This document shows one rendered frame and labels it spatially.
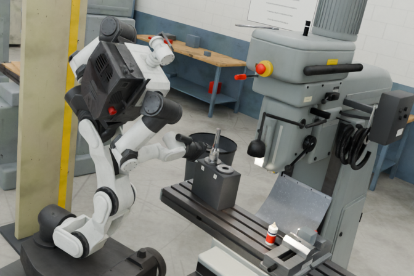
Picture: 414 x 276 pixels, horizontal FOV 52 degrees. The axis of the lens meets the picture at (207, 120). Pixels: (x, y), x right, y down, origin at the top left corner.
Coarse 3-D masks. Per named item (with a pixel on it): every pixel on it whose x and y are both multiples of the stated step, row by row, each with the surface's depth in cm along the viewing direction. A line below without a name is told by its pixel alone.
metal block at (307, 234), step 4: (304, 228) 182; (308, 228) 183; (300, 232) 181; (304, 232) 179; (308, 232) 179; (312, 232) 180; (316, 232) 181; (300, 236) 181; (304, 236) 180; (308, 236) 178; (312, 236) 178; (316, 236) 181; (308, 240) 178; (312, 240) 180; (312, 244) 181
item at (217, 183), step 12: (204, 168) 217; (216, 168) 213; (228, 168) 215; (204, 180) 218; (216, 180) 210; (228, 180) 209; (204, 192) 218; (216, 192) 211; (228, 192) 212; (216, 204) 212; (228, 204) 215
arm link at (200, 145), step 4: (192, 144) 202; (196, 144) 207; (200, 144) 210; (204, 144) 209; (192, 148) 201; (196, 148) 204; (200, 148) 207; (204, 148) 208; (192, 152) 201; (196, 152) 206; (200, 152) 209; (204, 152) 210; (188, 156) 202; (192, 156) 204; (196, 156) 210; (188, 160) 211; (192, 160) 210
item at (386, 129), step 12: (384, 96) 172; (396, 96) 170; (408, 96) 176; (384, 108) 173; (396, 108) 170; (408, 108) 181; (384, 120) 174; (396, 120) 174; (372, 132) 178; (384, 132) 174; (396, 132) 180; (384, 144) 175
